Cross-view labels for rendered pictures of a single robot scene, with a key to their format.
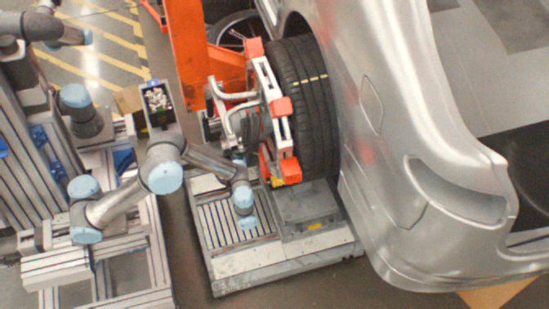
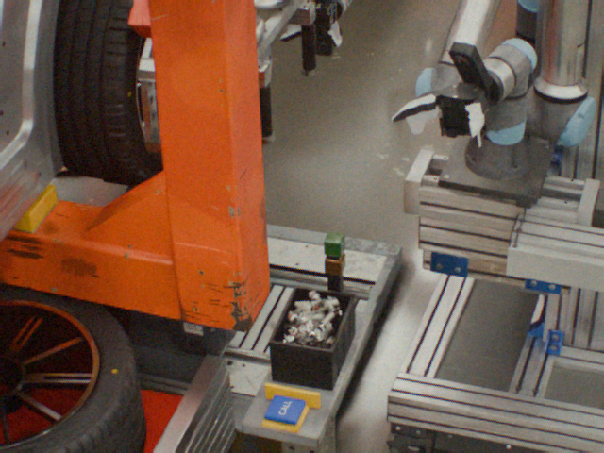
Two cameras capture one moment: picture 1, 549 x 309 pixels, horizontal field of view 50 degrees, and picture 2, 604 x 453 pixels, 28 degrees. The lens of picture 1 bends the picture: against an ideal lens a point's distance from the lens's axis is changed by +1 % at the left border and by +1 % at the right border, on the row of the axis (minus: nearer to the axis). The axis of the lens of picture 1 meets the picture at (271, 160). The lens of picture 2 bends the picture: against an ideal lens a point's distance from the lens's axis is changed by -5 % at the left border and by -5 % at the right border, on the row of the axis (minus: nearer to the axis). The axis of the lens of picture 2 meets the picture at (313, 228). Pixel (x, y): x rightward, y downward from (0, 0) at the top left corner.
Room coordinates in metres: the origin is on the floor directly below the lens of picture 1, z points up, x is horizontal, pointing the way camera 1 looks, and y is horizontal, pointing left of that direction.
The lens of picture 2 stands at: (3.86, 1.77, 2.26)
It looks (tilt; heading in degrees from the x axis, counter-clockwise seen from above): 35 degrees down; 214
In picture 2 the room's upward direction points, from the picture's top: 2 degrees counter-clockwise
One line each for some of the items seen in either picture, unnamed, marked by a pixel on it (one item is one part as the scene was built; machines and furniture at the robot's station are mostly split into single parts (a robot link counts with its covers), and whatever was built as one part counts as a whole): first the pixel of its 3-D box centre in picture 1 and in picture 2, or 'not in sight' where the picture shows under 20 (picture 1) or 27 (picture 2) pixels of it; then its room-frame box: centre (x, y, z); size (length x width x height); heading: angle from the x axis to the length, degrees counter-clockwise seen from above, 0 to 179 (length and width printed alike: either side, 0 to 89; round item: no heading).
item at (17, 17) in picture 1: (29, 67); (563, 25); (1.76, 0.97, 1.19); 0.15 x 0.12 x 0.55; 89
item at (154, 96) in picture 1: (158, 105); (313, 335); (2.16, 0.61, 0.51); 0.20 x 0.14 x 0.13; 17
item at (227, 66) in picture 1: (256, 63); (84, 219); (2.27, 0.06, 0.69); 0.52 x 0.17 x 0.35; 106
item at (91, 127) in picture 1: (85, 118); (499, 142); (1.76, 0.84, 0.87); 0.15 x 0.15 x 0.10
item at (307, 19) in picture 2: (232, 145); (295, 11); (1.54, 0.16, 0.93); 0.09 x 0.05 x 0.05; 106
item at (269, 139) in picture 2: (209, 106); (263, 110); (1.85, 0.28, 0.83); 0.04 x 0.04 x 0.16
